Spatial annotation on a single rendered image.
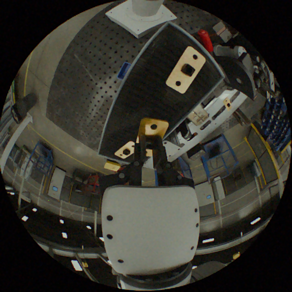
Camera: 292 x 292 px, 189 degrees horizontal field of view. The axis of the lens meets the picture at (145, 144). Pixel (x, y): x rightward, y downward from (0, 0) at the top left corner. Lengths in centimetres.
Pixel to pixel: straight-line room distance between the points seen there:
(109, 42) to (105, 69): 20
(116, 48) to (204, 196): 834
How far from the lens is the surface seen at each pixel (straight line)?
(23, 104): 267
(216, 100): 45
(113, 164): 36
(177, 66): 16
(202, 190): 813
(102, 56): 67
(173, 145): 34
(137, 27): 58
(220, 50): 42
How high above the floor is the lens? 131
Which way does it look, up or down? 40 degrees down
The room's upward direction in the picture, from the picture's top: 179 degrees clockwise
